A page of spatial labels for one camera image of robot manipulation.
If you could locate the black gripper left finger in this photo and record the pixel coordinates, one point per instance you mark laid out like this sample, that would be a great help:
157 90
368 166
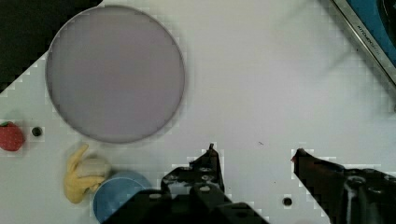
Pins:
188 195

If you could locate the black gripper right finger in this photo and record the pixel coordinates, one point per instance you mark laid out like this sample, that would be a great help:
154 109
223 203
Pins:
347 196

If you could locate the blue cup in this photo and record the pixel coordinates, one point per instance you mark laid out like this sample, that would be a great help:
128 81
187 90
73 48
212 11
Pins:
115 192

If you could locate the yellow plush chicken toy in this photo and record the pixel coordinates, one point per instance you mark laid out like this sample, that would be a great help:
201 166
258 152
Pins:
83 175

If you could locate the round grey plate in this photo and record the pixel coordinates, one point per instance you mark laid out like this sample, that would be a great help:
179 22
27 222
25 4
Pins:
115 74

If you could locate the silver toaster oven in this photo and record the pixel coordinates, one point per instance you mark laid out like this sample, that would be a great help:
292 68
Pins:
372 23

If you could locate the red toy strawberry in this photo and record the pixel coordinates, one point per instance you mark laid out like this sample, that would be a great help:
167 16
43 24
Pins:
11 137

